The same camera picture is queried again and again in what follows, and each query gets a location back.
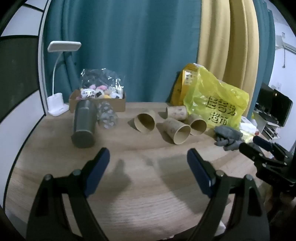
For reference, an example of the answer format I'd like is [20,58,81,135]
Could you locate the teal curtain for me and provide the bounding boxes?
[43,1,202,102]

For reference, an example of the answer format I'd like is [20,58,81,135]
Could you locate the black monitor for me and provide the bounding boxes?
[255,83,293,127]

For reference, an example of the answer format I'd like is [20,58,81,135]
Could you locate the printed paper cup front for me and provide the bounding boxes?
[163,118,191,145]

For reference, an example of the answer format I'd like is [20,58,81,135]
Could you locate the grey metal tumbler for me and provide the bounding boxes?
[71,100,97,148]

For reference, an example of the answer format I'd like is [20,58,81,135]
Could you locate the printed paper cup rear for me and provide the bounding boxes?
[166,105,187,121]

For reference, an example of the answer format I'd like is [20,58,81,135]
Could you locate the brown paper cup right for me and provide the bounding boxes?
[186,113,207,136]

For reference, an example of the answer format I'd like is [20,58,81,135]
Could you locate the white crumpled tissue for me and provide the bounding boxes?
[239,116,257,143]

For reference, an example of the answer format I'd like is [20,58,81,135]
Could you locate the printed paper cup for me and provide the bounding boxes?
[166,105,187,121]
[163,118,191,145]

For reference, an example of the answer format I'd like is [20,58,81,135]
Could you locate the clear bag of toys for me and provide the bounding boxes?
[80,68,125,99]

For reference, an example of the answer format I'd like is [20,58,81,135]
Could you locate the grey cloth glove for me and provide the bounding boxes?
[214,125,244,151]

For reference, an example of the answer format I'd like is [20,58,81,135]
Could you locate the white desk lamp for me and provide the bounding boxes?
[46,40,82,117]

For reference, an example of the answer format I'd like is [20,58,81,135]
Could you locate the brown cardboard box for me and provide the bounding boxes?
[69,90,126,113]

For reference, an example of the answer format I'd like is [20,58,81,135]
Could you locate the brown paper cup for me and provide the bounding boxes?
[134,110,156,133]
[186,113,207,136]

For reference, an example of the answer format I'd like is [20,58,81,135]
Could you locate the yellow plastic shopping bag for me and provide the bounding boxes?
[183,65,249,129]

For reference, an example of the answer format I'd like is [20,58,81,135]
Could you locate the orange paper package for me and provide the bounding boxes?
[170,63,201,106]

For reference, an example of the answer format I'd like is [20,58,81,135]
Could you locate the beige yellow curtain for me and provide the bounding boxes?
[196,0,260,117]

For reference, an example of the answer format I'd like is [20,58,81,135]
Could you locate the brown paper cup left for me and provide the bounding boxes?
[134,110,156,133]

